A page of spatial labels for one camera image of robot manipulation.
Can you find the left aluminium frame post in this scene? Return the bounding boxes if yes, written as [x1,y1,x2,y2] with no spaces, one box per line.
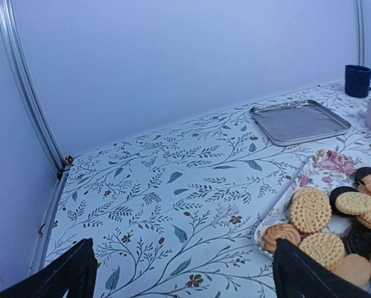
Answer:
[0,1,68,180]

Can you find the round beige biscuit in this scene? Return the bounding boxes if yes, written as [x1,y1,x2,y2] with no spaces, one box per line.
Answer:
[298,232,345,271]
[290,187,332,234]

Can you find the floral rectangular tray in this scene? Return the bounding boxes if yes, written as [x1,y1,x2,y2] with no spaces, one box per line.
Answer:
[254,149,371,298]

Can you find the black sandwich cookie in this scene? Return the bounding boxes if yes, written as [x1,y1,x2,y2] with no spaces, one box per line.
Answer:
[329,186,360,217]
[354,167,371,186]

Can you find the right aluminium frame post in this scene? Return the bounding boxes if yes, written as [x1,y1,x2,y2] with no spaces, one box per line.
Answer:
[353,0,365,66]

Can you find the orange swirl cookie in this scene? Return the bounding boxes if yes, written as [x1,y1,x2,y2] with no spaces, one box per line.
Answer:
[262,223,301,255]

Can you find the silver tin lid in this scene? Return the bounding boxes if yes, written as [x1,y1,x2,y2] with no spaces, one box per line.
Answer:
[250,99,351,147]

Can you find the beige sandwich biscuit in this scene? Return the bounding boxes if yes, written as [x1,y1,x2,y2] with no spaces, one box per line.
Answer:
[335,192,371,215]

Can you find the dark blue mug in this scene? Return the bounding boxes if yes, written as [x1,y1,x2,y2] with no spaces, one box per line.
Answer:
[345,65,371,98]

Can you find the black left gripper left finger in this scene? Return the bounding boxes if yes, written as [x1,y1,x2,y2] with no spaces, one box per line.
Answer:
[0,238,98,297]

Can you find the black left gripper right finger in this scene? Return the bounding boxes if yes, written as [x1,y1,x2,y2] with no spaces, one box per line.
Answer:
[273,238,371,298]

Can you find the aluminium frame post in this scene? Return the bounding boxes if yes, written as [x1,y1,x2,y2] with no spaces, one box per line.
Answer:
[353,0,365,66]
[0,1,68,180]

